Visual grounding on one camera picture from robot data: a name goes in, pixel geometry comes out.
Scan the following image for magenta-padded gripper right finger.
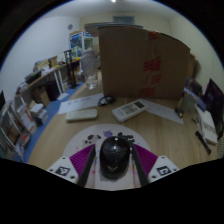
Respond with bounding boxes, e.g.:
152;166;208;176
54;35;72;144
131;143;181;187

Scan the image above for white remote with buttons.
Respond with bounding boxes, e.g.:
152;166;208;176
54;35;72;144
111;99;148;123

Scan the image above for small dark clip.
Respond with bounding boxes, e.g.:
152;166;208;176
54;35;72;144
175;105;185;119

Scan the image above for clear glass jar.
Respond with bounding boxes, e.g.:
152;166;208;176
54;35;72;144
80;48;100;90

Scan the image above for wall air vent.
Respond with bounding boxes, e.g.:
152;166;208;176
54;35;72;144
112;15;136;25

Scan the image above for black computer mouse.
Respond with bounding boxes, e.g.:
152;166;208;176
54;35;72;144
99;135;132;180

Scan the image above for white paper sheet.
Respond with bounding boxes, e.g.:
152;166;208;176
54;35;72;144
138;98;185;125
58;92;105;115

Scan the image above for large brown cardboard box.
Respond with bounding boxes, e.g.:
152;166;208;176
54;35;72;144
97;25;192;100

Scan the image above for plain white remote control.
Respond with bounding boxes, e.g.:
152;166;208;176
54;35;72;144
65;108;99;122

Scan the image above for shelf unit with books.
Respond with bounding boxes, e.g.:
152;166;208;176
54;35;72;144
0;89;50;162

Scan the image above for black coiled cable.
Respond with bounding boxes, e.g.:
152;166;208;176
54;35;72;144
97;95;117;107

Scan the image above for black office chair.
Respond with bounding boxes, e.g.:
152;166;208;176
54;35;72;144
203;78;224;136

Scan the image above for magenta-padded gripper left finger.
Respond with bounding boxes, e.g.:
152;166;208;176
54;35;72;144
46;143;98;188

